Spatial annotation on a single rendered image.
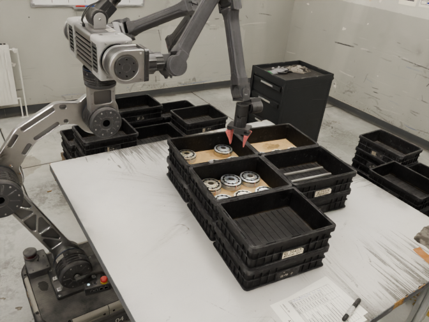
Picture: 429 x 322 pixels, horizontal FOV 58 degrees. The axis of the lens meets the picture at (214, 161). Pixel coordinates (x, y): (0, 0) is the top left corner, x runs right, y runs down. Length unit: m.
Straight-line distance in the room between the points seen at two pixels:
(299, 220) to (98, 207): 0.95
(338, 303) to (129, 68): 1.18
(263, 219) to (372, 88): 3.81
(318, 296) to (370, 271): 0.31
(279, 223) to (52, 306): 1.18
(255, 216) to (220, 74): 4.07
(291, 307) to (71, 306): 1.10
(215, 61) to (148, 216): 3.89
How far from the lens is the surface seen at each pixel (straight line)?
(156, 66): 1.49
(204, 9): 1.64
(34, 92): 4.73
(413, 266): 2.00
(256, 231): 1.67
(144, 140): 3.26
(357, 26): 5.47
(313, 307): 1.62
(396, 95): 5.18
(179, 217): 1.90
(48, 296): 2.24
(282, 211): 1.82
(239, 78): 1.69
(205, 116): 3.49
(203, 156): 2.14
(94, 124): 1.75
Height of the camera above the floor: 1.88
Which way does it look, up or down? 30 degrees down
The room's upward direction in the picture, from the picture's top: 6 degrees clockwise
